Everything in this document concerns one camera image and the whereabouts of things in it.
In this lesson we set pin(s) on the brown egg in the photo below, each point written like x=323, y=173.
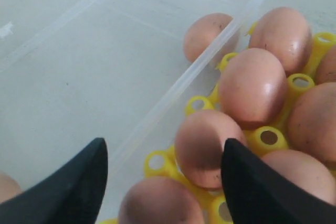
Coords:
x=285, y=33
x=9, y=188
x=252, y=88
x=199, y=145
x=202, y=33
x=325, y=71
x=304, y=171
x=311, y=123
x=159, y=199

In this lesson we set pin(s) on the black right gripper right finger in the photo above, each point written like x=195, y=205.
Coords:
x=255, y=193

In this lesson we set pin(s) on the yellow plastic egg tray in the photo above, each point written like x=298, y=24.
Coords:
x=150, y=151

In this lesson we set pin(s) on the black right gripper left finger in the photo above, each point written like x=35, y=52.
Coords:
x=72, y=194

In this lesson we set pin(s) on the clear plastic storage box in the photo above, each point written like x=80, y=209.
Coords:
x=73, y=70

